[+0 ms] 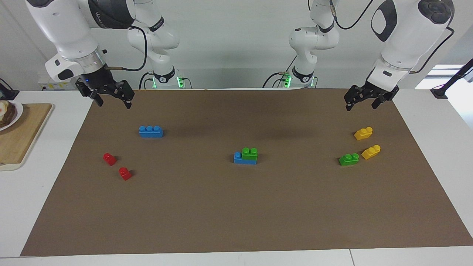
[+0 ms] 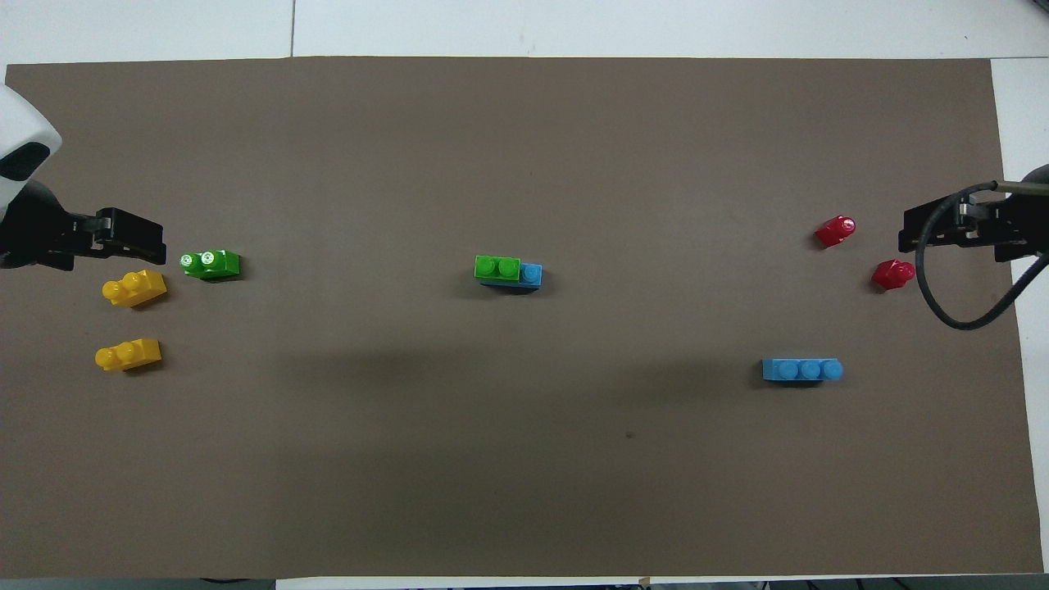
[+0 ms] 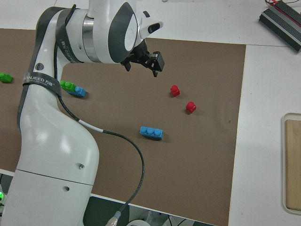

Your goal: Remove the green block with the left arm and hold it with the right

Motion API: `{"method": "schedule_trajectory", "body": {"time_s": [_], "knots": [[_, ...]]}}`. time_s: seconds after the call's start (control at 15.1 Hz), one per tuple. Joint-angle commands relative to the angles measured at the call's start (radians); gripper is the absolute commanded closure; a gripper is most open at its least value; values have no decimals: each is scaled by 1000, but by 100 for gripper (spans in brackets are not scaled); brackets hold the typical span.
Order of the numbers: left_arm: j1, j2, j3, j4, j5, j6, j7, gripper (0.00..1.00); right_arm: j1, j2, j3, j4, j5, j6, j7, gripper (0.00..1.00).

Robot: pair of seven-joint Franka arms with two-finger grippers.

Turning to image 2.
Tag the blue three-stud toy block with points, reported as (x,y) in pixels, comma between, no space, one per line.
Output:
(801,370)
(533,274)

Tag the green block with white stickers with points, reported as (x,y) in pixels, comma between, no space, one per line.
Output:
(215,264)

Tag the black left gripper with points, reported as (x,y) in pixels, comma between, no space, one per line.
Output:
(33,233)

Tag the red toy block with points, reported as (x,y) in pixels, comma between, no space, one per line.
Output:
(836,230)
(892,274)

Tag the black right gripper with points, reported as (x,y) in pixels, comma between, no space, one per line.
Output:
(1020,225)

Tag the yellow toy block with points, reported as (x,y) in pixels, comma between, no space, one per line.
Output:
(135,288)
(129,355)

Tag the plain green toy block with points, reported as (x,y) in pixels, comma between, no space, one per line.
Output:
(496,268)

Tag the brown table mat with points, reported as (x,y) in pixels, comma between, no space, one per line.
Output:
(524,459)

